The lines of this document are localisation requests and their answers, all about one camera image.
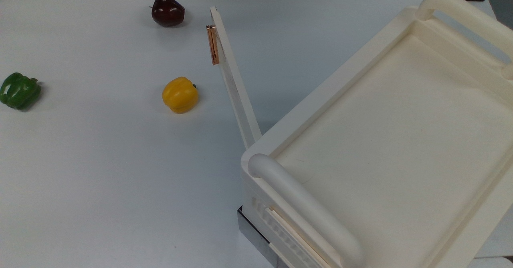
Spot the cream cabinet door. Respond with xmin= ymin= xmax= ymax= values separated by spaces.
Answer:
xmin=210 ymin=6 xmax=263 ymax=150

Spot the cream plastic toy cabinet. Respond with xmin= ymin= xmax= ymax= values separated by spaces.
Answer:
xmin=240 ymin=0 xmax=513 ymax=268

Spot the yellow toy bell pepper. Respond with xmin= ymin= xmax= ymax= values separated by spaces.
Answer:
xmin=162 ymin=77 xmax=199 ymax=115

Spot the dark red toy apple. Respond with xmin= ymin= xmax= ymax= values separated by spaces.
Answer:
xmin=151 ymin=0 xmax=186 ymax=28

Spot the green toy bell pepper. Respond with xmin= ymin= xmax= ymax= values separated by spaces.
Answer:
xmin=0 ymin=73 xmax=42 ymax=111

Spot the copper door handle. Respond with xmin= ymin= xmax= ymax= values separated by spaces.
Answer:
xmin=206 ymin=25 xmax=220 ymax=66

